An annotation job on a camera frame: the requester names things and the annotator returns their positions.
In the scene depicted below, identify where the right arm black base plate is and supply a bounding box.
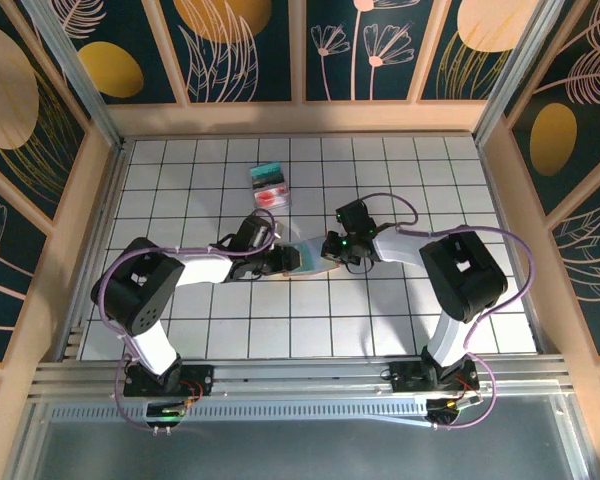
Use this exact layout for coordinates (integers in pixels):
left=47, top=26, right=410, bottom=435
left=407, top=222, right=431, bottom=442
left=388, top=360, right=481, bottom=394

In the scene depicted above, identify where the grey metal front panel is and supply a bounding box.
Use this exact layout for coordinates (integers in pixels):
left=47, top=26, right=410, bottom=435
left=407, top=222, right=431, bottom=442
left=9, top=394, right=591, bottom=480

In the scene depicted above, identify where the perforated grey cable duct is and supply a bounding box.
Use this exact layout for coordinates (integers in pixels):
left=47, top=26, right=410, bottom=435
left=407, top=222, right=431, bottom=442
left=49, top=403, right=431, bottom=422

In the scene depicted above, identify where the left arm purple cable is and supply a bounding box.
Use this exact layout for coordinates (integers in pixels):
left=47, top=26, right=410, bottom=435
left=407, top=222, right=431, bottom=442
left=90, top=207, right=282, bottom=436

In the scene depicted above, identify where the small controller board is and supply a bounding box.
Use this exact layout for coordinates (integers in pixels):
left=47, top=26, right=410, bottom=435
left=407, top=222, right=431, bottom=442
left=146, top=397, right=201, bottom=426
left=426, top=392, right=484, bottom=426

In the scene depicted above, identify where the aluminium front rail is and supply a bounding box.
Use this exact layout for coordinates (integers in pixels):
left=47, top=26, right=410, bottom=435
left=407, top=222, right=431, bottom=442
left=29, top=357, right=576, bottom=404

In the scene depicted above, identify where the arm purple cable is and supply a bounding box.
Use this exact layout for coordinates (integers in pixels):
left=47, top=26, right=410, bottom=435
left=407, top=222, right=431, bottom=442
left=90, top=207, right=282, bottom=436
left=362, top=192, right=536, bottom=431

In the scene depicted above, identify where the teal card stack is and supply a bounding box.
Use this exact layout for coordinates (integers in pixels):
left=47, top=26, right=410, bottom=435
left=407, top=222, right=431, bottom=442
left=249, top=162, right=285, bottom=187

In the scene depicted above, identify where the red circle card stack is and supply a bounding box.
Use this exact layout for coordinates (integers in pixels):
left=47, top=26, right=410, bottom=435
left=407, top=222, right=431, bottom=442
left=255, top=187, right=292, bottom=207

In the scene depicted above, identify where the aluminium corner post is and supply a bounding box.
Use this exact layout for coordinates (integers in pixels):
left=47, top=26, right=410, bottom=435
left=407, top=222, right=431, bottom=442
left=472, top=0, right=566, bottom=146
left=22, top=0, right=129, bottom=151

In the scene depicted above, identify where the aluminium side rail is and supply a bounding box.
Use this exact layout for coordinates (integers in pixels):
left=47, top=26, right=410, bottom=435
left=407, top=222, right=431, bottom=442
left=59, top=142, right=131, bottom=361

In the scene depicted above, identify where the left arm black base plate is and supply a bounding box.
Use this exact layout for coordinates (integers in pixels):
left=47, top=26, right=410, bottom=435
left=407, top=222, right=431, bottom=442
left=123, top=363, right=216, bottom=397

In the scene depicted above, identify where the clear acrylic card box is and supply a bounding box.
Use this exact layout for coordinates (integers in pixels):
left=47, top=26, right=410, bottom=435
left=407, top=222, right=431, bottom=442
left=248, top=160, right=295, bottom=210

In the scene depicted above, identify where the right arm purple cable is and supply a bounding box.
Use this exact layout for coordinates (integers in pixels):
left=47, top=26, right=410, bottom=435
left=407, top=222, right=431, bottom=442
left=362, top=192, right=536, bottom=431

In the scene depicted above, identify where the tan leather card holder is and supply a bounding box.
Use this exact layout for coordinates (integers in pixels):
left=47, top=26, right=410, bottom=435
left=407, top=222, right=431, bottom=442
left=278, top=237, right=340, bottom=278

